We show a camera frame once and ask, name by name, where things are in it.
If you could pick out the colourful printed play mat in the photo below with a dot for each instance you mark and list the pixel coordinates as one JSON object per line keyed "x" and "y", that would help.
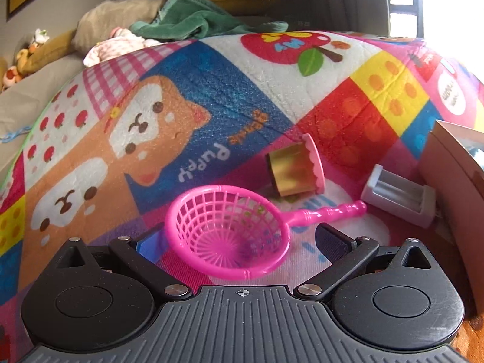
{"x": 227, "y": 113}

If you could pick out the pink toy strainer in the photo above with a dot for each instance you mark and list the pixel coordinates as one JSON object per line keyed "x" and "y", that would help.
{"x": 227, "y": 230}

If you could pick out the orange spotted plush toy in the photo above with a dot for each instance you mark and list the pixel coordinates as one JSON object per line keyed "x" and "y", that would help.
{"x": 11, "y": 76}

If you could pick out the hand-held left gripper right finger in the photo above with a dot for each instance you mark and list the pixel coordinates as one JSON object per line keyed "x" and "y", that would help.
{"x": 334, "y": 244}

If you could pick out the beige pillow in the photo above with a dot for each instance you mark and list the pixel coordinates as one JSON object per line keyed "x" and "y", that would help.
{"x": 113, "y": 17}

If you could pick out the pink baby clothes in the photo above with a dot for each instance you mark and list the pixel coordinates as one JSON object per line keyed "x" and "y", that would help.
{"x": 113, "y": 43}

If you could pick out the small white plush toy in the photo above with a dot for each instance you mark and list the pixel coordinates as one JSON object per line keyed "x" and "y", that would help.
{"x": 39, "y": 36}

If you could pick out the cardboard box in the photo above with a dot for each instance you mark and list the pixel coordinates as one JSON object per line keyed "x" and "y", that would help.
{"x": 450, "y": 196}

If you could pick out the white plastic toy tray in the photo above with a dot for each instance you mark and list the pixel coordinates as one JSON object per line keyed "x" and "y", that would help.
{"x": 397, "y": 196}

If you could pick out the small plush toys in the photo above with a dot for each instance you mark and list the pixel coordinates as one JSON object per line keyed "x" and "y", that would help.
{"x": 45, "y": 51}

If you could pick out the gold cupcake toy pink top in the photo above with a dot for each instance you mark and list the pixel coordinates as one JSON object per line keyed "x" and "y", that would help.
{"x": 293, "y": 166}

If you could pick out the yellow plush toy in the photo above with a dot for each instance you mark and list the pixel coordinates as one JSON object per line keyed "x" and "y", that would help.
{"x": 22, "y": 55}

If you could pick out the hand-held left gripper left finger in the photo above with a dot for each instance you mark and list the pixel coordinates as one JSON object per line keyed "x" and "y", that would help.
{"x": 148, "y": 245}

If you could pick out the green blanket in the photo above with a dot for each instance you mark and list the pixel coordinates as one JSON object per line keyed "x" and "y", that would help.
{"x": 196, "y": 19}

